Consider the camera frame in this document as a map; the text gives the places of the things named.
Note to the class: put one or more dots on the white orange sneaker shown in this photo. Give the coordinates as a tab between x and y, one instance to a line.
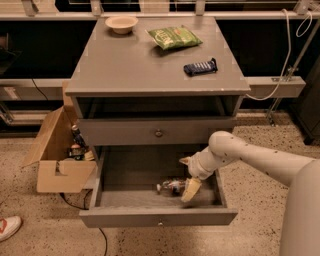
9	226

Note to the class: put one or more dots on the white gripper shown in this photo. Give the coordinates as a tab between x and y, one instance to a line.
196	170

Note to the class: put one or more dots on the dark blue snack bar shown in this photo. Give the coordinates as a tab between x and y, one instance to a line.
201	68

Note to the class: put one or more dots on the dark bottle in box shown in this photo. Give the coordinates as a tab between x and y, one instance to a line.
78	137

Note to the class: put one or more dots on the open grey lower drawer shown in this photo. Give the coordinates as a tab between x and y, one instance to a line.
125	193

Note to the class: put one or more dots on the open cardboard box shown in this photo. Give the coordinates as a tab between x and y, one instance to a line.
57	173

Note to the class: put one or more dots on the clear plastic water bottle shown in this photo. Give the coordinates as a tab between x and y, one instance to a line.
175	186

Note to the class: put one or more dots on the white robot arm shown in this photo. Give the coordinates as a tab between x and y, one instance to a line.
300	234

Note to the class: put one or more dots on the green chip bag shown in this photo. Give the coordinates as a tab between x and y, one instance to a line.
174	37

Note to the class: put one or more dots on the grey wooden drawer cabinet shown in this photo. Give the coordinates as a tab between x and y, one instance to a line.
130	77

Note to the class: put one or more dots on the beige ceramic bowl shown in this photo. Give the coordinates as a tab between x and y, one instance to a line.
121	24

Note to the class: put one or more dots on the metal railing frame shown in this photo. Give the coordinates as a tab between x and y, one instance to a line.
42	40

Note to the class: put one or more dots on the closed grey upper drawer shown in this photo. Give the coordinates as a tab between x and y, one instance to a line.
149	131

